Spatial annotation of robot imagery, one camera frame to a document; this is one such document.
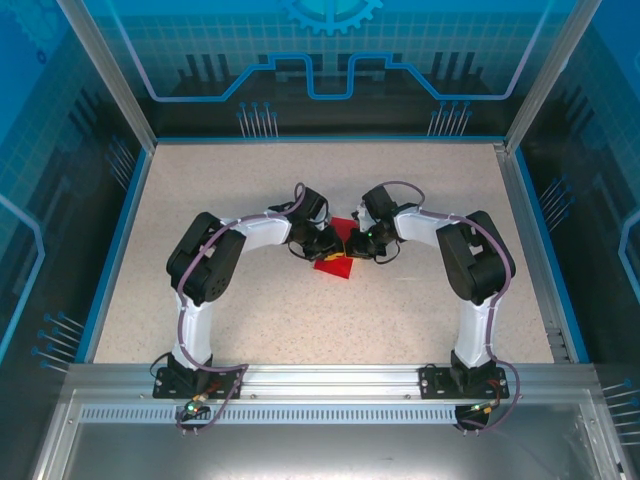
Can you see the red paper sheet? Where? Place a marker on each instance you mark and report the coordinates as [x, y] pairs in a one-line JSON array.
[[336, 269]]

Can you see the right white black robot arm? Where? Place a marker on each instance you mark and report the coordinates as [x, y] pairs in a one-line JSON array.
[[472, 325]]

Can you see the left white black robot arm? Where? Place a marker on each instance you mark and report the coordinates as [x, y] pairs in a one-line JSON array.
[[195, 330]]

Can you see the grey metal tray sheet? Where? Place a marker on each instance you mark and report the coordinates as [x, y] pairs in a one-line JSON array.
[[320, 452]]

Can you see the aluminium front frame rail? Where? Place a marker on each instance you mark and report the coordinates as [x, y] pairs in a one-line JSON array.
[[330, 380]]

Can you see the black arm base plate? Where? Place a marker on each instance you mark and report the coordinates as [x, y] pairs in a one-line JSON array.
[[430, 382], [227, 387]]

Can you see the aluminium side frame rail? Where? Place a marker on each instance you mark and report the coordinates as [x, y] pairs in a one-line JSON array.
[[531, 250]]

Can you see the aluminium frame post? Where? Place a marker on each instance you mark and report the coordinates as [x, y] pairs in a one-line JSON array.
[[546, 75], [111, 75]]

